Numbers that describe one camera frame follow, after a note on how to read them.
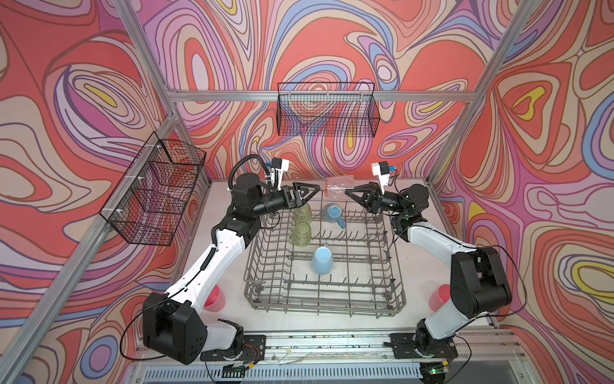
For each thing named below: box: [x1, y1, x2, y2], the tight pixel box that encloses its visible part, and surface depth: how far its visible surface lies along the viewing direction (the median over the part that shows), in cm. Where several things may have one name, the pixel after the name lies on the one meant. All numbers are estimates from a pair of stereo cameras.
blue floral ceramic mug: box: [322, 203, 346, 229], surface depth 90 cm
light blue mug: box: [311, 241, 335, 276], surface depth 81 cm
